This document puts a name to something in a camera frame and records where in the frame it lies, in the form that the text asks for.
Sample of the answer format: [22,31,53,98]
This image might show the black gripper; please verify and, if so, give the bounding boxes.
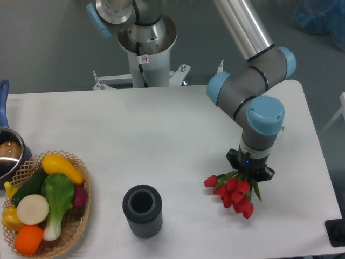
[226,149,275,181]

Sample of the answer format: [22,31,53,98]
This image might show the green bok choy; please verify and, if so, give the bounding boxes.
[41,173,74,241]

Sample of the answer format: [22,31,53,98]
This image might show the black cable on pedestal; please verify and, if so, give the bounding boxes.
[135,42,149,88]

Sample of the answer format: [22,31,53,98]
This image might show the yellow bell pepper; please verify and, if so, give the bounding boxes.
[2,205,25,232]

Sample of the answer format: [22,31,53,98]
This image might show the blue handled saucepan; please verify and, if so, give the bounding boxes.
[1,79,32,190]

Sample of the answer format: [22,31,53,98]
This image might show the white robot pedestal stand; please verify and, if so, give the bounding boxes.
[93,50,191,90]

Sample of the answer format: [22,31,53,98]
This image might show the woven wicker basket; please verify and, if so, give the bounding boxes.
[1,151,92,258]

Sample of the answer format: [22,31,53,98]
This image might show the yellow squash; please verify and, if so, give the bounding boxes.
[41,154,84,185]

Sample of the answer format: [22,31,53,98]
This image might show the orange fruit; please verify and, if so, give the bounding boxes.
[14,225,43,256]

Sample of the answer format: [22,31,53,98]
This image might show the white furniture frame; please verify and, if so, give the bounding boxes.
[320,92,345,132]

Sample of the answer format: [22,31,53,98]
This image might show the blue plastic bag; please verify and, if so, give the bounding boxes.
[293,1,344,51]

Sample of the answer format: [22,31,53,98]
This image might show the dark green cucumber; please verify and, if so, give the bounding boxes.
[11,167,48,206]

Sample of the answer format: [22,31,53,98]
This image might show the yellow banana tip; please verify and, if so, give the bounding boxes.
[4,181,18,200]

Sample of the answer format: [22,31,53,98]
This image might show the red tulip bouquet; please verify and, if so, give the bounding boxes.
[203,171,261,219]

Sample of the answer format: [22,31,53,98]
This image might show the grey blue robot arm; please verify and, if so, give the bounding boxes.
[86,1,296,182]

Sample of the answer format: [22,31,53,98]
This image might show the black device at table edge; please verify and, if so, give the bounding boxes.
[325,219,344,247]

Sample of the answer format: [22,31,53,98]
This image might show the dark grey ribbed vase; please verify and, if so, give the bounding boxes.
[122,185,163,239]

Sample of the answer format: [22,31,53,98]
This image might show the beige round onion slice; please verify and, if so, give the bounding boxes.
[17,194,49,225]

